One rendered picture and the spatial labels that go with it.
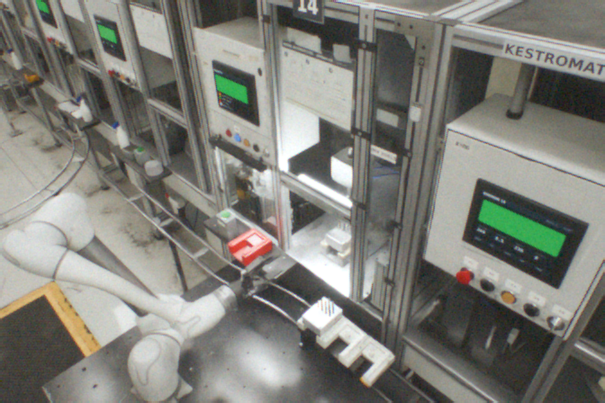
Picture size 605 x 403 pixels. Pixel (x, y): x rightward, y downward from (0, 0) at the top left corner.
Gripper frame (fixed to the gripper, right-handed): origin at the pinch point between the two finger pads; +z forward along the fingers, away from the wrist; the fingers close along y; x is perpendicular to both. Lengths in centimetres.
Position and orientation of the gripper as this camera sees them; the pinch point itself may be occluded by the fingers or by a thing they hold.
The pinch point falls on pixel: (274, 264)
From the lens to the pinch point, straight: 169.1
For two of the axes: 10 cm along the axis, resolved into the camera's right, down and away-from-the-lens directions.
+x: -6.9, -4.1, 5.9
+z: 7.2, -4.5, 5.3
